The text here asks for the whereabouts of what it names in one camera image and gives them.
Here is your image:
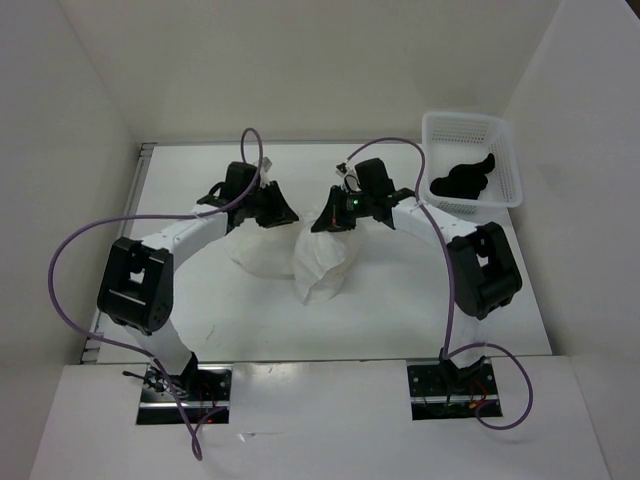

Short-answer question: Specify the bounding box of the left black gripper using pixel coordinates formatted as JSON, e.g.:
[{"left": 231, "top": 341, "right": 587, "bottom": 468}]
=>
[{"left": 241, "top": 181, "right": 298, "bottom": 229}]

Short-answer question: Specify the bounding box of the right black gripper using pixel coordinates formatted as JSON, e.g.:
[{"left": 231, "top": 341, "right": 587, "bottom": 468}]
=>
[{"left": 312, "top": 185, "right": 374, "bottom": 233}]

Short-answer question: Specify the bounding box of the white skirt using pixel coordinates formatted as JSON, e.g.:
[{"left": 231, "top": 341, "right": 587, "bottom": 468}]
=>
[{"left": 223, "top": 210, "right": 368, "bottom": 305}]

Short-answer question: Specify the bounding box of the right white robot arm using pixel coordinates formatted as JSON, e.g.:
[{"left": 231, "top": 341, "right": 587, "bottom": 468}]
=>
[{"left": 311, "top": 158, "right": 522, "bottom": 393}]

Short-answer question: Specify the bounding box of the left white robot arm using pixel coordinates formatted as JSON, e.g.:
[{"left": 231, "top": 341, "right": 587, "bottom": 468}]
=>
[{"left": 97, "top": 157, "right": 299, "bottom": 400}]

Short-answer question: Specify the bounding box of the black skirt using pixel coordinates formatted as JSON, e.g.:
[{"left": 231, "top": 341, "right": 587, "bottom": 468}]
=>
[{"left": 430, "top": 153, "right": 496, "bottom": 200}]

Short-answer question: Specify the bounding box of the white plastic basket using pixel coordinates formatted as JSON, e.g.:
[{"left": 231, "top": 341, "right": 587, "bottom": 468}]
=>
[{"left": 421, "top": 111, "right": 523, "bottom": 214}]

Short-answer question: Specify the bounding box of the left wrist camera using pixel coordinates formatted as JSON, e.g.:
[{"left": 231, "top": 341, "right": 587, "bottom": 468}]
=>
[{"left": 259, "top": 156, "right": 272, "bottom": 184}]

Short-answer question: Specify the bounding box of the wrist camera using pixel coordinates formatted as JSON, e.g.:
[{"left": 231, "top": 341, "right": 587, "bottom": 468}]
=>
[
  {"left": 259, "top": 156, "right": 272, "bottom": 184},
  {"left": 355, "top": 158, "right": 395, "bottom": 197}
]

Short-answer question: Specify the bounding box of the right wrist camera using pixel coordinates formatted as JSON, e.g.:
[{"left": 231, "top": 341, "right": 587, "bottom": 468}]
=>
[{"left": 355, "top": 158, "right": 395, "bottom": 197}]

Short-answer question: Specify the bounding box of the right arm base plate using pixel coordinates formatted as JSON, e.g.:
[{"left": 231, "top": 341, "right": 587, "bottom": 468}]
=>
[{"left": 406, "top": 356, "right": 502, "bottom": 421}]

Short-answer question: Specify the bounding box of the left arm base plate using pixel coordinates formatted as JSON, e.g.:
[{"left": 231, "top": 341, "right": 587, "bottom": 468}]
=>
[{"left": 122, "top": 364, "right": 233, "bottom": 426}]

